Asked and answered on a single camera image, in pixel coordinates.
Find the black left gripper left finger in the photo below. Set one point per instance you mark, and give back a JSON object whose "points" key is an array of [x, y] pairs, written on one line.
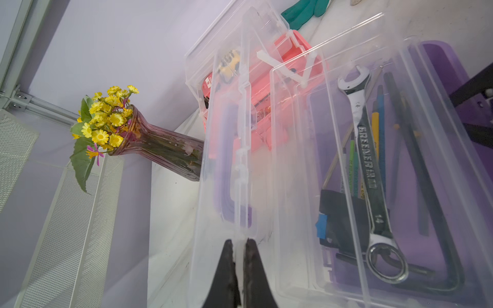
{"points": [[224, 291]]}

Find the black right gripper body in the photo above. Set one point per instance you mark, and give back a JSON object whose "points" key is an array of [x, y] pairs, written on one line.
{"points": [[477, 94]]}

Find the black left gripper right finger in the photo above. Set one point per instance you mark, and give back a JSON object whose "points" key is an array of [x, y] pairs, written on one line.
{"points": [[256, 290]]}

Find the purple toolbox with clear lid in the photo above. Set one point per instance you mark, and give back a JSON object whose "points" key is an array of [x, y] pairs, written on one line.
{"points": [[303, 201]]}

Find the pink toolbox with clear lid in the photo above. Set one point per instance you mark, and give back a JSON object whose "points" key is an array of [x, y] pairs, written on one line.
{"points": [[261, 89]]}

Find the silver combination wrench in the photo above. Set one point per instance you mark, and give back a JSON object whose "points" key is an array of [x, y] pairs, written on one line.
{"points": [[380, 238]]}

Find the white mesh two-tier shelf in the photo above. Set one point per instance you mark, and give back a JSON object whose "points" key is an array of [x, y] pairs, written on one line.
{"points": [[55, 238]]}

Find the black hex key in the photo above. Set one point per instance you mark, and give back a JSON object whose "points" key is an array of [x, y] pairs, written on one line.
{"points": [[455, 274]]}

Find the green work glove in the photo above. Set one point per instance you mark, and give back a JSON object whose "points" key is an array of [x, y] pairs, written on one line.
{"points": [[302, 11]]}

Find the glass vase with yellow flowers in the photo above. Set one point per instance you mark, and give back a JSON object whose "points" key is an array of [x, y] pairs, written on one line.
{"points": [[111, 125]]}

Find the yellow tape measure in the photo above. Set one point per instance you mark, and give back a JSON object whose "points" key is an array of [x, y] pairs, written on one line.
{"points": [[229, 66]]}

